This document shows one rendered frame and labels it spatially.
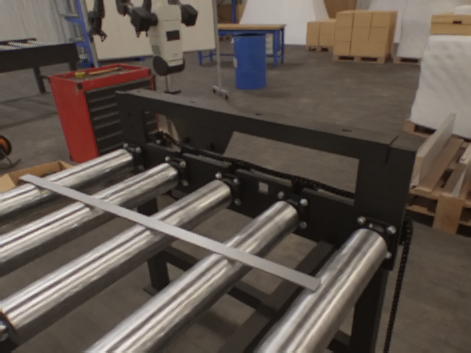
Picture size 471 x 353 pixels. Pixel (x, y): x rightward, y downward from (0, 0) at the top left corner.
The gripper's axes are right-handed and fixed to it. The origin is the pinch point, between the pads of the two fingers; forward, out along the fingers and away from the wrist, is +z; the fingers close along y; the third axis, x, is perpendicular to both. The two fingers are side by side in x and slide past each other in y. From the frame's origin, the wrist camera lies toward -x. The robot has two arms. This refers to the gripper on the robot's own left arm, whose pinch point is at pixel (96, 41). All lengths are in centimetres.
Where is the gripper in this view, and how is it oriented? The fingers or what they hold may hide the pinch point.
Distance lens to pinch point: 351.7
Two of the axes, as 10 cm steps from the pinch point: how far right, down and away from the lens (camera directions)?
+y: -6.3, 3.8, -6.8
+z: -3.7, 6.3, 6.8
